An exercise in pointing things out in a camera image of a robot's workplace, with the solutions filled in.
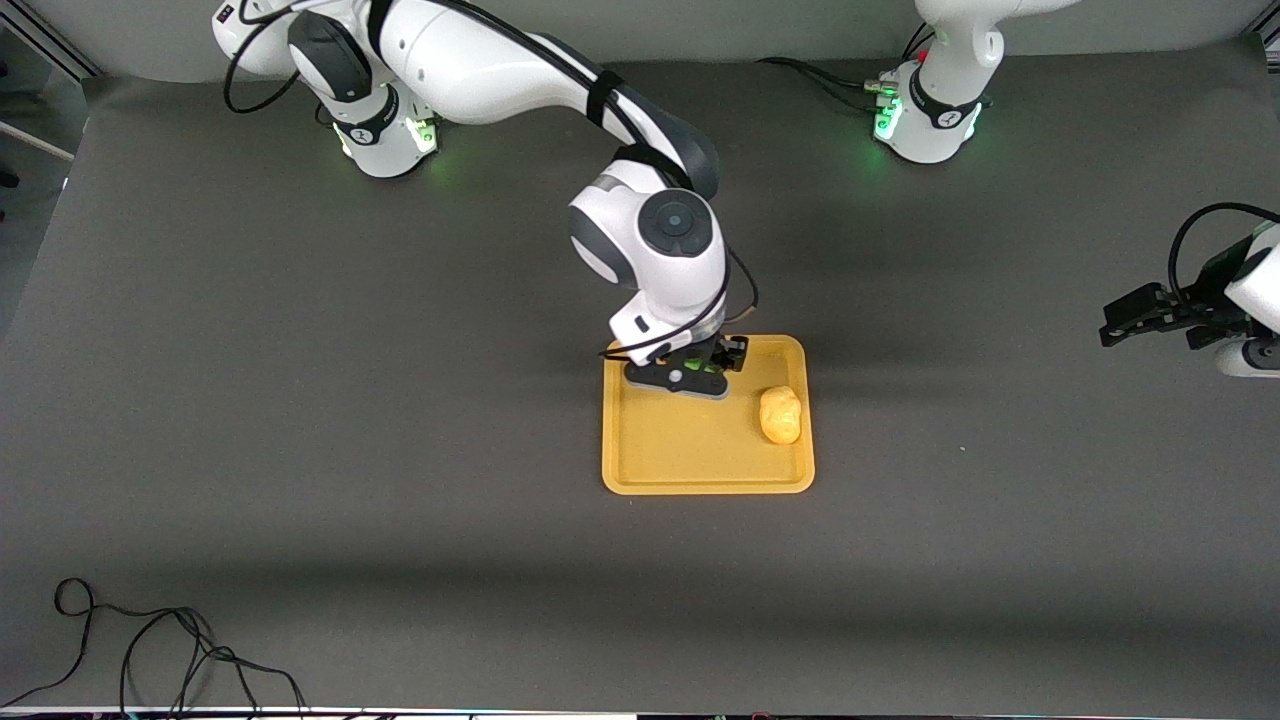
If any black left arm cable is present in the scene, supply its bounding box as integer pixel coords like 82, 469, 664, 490
1166, 201, 1280, 301

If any black left base cable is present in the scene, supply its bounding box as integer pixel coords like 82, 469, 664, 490
754, 25, 901, 117

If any yellow plastic tray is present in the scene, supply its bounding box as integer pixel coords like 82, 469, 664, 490
601, 334, 816, 496

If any thin white rod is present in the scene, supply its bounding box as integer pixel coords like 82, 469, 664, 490
0, 119, 78, 162

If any dark grey table mat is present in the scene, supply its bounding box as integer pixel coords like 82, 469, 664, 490
0, 35, 1280, 716

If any yellow potato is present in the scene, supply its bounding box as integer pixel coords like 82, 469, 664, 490
758, 385, 804, 446

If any aluminium frame rail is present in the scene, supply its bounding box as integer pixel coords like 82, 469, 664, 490
0, 15, 102, 81

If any loose black cable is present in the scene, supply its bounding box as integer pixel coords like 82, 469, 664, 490
0, 578, 309, 716

